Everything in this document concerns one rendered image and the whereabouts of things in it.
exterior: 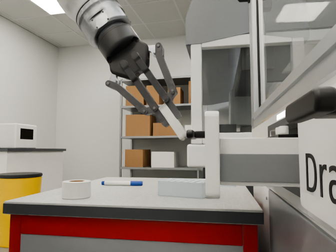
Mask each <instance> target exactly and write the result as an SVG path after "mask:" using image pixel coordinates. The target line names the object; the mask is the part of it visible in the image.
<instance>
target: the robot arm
mask: <svg viewBox="0 0 336 252"><path fill-rule="evenodd" d="M56 1H57V2H58V4H59V5H60V7H61V8H62V10H63V11H64V12H65V13H66V15H67V16H68V17H69V18H70V19H71V20H73V21H74V22H75V23H76V24H77V25H78V27H79V29H80V30H81V31H82V32H83V34H84V35H85V37H86V38H87V40H88V41H89V42H90V44H91V45H92V46H93V47H94V48H96V49H99V51H100V52H101V54H102V55H103V56H104V58H105V59H106V61H107V62H108V64H109V68H110V72H111V76H110V78H109V80H107V81H106V82H105V85H106V86H107V87H109V88H111V89H113V90H115V91H117V92H119V93H120V94H121V95H122V96H123V97H124V98H125V99H126V100H127V101H129V102H130V103H131V104H132V105H133V106H134V107H135V108H136V109H138V110H139V111H140V112H141V113H142V114H144V115H146V116H149V115H152V114H155V115H156V117H157V118H158V120H159V121H160V122H161V124H162V125H163V126H164V127H166V128H167V127H168V126H171V128H172V129H173V130H174V132H175V133H176V135H177V136H178V138H179V139H180V140H181V141H184V140H185V139H186V138H187V132H186V131H185V129H184V128H183V126H182V125H181V123H180V122H179V121H178V119H179V118H181V117H182V114H181V113H180V111H179V110H178V108H177V107H176V106H175V104H174V102H173V100H174V98H175V96H177V94H178V91H177V89H176V86H175V84H174V81H173V79H172V76H171V74H170V71H169V69H168V66H167V64H166V61H165V56H164V48H163V46H162V44H161V43H160V42H157V43H156V44H155V45H147V44H146V43H145V42H143V41H141V39H140V38H139V37H138V35H137V34H136V32H135V31H134V30H133V28H132V27H131V24H132V23H131V21H130V20H129V19H128V18H127V16H126V14H125V11H124V9H123V8H122V7H121V5H120V3H119V2H118V0H56ZM150 53H152V55H153V56H154V57H155V58H156V60H157V62H158V65H159V67H160V70H161V72H162V75H163V77H164V80H165V82H166V85H167V87H168V90H169V92H168V93H166V91H165V90H164V89H163V87H162V86H161V84H160V83H159V82H158V80H157V79H156V77H155V76H154V75H153V73H152V72H151V70H150V69H149V66H150ZM141 74H144V75H145V76H146V77H147V79H148V80H149V82H150V83H151V84H152V86H153V87H154V89H155V90H156V91H157V93H158V94H159V96H160V97H161V98H162V100H163V101H164V102H165V103H164V104H163V105H162V106H160V107H159V106H158V104H157V103H156V102H155V100H154V99H153V97H152V96H151V94H150V93H149V91H148V90H147V89H146V87H145V86H144V84H143V83H142V81H141V79H140V78H139V76H140V75H141ZM118 77H121V78H124V79H127V80H131V81H132V82H133V84H134V85H135V87H136V88H137V89H138V91H139V92H140V94H141V95H142V97H143V98H144V100H145V101H146V103H147V104H148V105H149V107H145V106H144V105H143V104H142V103H141V102H140V101H139V100H138V99H136V98H135V97H134V96H133V95H132V94H131V93H130V92H129V91H127V90H126V89H125V88H124V87H122V86H121V81H120V80H118Z"/></svg>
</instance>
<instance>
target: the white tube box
mask: <svg viewBox="0 0 336 252"><path fill-rule="evenodd" d="M158 196H170V197H183V198H197V199H204V198H205V197H206V180H205V179H187V178H168V179H163V180H158Z"/></svg>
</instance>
